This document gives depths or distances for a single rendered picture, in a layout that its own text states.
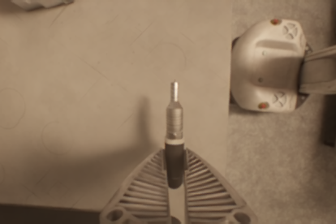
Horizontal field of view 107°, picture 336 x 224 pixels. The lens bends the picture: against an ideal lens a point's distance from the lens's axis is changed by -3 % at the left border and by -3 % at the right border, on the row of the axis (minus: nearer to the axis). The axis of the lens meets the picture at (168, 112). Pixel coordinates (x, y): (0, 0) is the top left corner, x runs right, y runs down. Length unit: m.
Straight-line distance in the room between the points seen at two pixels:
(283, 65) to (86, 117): 1.08
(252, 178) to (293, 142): 0.49
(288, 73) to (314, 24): 0.72
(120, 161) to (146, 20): 0.26
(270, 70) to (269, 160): 0.84
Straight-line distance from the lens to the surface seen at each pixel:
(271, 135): 1.48
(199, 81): 0.25
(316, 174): 1.90
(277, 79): 1.08
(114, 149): 0.28
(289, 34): 1.10
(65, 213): 0.38
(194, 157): 0.17
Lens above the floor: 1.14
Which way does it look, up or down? 84 degrees down
